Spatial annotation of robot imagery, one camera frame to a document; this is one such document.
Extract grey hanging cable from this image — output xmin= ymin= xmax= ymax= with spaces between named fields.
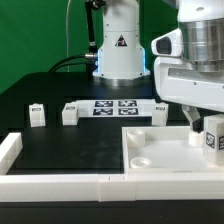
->
xmin=65 ymin=0 xmax=73 ymax=73

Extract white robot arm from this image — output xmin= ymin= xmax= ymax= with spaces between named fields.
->
xmin=93 ymin=0 xmax=224 ymax=122

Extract white square tabletop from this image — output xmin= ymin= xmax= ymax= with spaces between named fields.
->
xmin=122 ymin=126 xmax=224 ymax=174

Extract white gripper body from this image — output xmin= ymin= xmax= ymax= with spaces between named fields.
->
xmin=151 ymin=28 xmax=224 ymax=112

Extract black cable at base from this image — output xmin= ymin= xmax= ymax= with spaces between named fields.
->
xmin=48 ymin=53 xmax=100 ymax=74

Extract white obstacle fence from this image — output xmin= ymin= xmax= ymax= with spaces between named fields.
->
xmin=0 ymin=133 xmax=224 ymax=202

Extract black camera pole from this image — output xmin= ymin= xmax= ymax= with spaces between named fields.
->
xmin=85 ymin=0 xmax=106 ymax=52

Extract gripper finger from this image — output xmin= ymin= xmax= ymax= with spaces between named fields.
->
xmin=182 ymin=105 xmax=203 ymax=133

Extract white sheet with fiducial markers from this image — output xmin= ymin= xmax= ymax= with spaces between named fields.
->
xmin=77 ymin=99 xmax=155 ymax=117

